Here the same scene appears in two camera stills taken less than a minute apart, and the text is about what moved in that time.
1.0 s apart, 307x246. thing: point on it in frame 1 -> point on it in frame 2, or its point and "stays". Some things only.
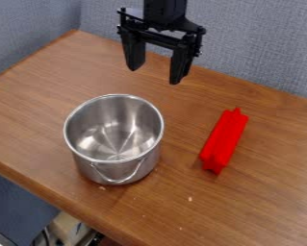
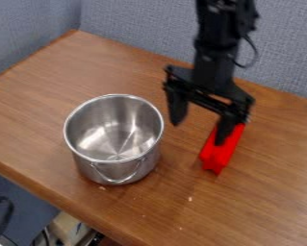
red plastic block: x=222 y=140 stays
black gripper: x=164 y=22 -> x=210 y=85
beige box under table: x=67 y=231 stays
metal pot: x=114 y=133 stays
